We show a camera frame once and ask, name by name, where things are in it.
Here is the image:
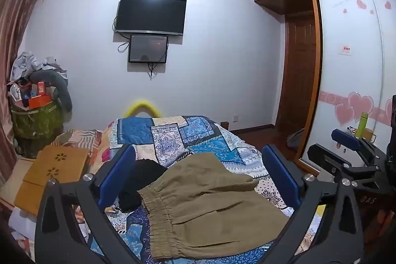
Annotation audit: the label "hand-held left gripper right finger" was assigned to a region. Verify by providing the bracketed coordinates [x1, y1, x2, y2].
[262, 145, 366, 264]

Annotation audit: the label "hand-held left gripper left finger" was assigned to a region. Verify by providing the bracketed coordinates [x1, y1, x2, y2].
[35, 144, 137, 264]

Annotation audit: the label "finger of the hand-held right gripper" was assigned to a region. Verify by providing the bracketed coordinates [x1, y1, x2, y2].
[307, 143, 382, 189]
[331, 128, 389, 164]

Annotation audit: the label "khaki pants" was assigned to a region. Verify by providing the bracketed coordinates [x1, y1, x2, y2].
[137, 153, 290, 261]

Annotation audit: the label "green bottle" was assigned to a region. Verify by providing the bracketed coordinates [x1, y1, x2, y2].
[355, 112, 369, 139]

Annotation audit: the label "yellow mug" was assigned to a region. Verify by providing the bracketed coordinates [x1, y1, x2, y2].
[363, 127, 377, 142]

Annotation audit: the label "black garment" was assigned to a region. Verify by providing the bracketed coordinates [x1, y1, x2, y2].
[118, 160, 169, 212]

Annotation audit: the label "grey bag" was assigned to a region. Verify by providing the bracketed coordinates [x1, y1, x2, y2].
[286, 129, 305, 150]

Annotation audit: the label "orange striped sheet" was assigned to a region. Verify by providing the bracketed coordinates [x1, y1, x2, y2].
[60, 129, 103, 156]

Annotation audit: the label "wooden lap desk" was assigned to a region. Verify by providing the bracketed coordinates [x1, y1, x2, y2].
[14, 145, 90, 216]

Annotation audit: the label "blue patchwork blanket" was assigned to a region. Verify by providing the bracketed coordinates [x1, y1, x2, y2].
[83, 116, 325, 264]

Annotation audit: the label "brown wooden door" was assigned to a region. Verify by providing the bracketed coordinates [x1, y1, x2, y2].
[275, 12, 319, 131]

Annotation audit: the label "green fabric basket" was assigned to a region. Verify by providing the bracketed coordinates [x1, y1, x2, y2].
[11, 98, 65, 158]

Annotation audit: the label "grey bolster pillow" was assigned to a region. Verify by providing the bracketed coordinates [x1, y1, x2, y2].
[29, 69, 73, 111]

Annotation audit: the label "white heart-print sliding wardrobe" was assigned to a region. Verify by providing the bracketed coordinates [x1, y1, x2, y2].
[298, 0, 396, 173]

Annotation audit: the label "orange box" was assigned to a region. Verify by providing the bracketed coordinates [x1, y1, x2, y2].
[27, 81, 51, 108]

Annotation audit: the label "white cloth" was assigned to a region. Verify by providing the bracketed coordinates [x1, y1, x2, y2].
[9, 205, 41, 254]

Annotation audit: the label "small black monitor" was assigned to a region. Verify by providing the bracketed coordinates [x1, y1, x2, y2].
[128, 34, 168, 64]

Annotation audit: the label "pile of grey clothes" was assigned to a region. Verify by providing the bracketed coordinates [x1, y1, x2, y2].
[10, 50, 67, 82]

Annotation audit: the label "maroon striped curtain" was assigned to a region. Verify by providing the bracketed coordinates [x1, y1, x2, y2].
[0, 0, 54, 187]

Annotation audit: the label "yellow ring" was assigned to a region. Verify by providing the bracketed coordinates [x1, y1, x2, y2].
[124, 99, 162, 118]

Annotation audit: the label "wall-mounted black television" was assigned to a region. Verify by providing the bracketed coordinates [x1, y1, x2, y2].
[114, 0, 187, 36]

